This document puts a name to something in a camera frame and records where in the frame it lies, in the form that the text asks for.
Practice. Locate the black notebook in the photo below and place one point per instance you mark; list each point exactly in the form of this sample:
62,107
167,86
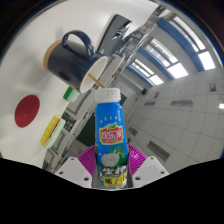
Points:
111,36

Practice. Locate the blue white-capped drink bottle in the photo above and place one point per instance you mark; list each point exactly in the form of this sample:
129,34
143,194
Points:
111,126

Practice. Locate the ceiling lights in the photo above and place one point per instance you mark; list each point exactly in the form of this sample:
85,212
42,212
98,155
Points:
181,102

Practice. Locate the classroom windows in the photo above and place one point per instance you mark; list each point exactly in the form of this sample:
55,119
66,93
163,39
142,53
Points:
176,70

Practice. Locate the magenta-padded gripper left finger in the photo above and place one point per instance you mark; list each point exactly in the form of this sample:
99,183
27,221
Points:
73,171

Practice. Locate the blue window curtains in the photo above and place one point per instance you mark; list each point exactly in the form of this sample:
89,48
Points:
180,40

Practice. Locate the flat round red coaster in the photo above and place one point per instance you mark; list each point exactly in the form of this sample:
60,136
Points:
27,111

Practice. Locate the black wall speaker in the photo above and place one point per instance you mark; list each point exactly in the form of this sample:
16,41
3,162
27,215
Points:
144,91

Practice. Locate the dark navy mug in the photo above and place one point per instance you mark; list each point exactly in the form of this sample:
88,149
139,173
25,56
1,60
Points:
71,66

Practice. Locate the yellow green sponge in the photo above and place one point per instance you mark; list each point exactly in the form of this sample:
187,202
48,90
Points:
53,131

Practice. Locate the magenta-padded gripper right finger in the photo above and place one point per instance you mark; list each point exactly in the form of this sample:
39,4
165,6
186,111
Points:
150,170

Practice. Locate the wooden stir stick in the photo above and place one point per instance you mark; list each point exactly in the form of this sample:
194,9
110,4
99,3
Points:
96,81

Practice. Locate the green white eraser block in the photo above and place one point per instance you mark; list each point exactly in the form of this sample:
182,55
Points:
70,94

